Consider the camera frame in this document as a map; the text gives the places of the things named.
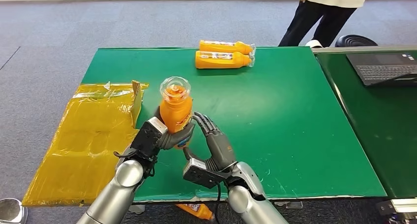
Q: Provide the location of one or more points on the aluminium table frame corner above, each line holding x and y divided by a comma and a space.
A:
397, 207

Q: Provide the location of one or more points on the black round stool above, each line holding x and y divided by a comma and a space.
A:
355, 41

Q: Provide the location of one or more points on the person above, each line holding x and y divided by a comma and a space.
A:
306, 23

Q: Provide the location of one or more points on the metal bracket under table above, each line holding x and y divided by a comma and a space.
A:
290, 204

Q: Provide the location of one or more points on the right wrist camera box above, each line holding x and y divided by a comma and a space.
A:
203, 173

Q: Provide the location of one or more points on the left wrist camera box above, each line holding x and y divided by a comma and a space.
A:
148, 137

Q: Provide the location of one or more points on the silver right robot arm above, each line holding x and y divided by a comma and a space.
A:
251, 203

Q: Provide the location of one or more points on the black laptop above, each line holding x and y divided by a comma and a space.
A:
381, 67

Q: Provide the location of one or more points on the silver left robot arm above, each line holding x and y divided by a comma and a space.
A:
117, 193

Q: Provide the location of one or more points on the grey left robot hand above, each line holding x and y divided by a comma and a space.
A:
176, 139

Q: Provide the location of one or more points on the orange detergent bottle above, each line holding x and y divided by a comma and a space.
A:
176, 111
197, 211
224, 47
221, 60

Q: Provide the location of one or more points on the shiny silver metal object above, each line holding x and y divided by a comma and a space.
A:
11, 211

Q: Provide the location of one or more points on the yellow taped flat cardboard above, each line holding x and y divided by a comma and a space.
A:
88, 144

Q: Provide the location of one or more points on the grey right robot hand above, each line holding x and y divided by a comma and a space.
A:
221, 150

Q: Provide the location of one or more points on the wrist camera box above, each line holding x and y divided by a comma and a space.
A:
203, 173
148, 137

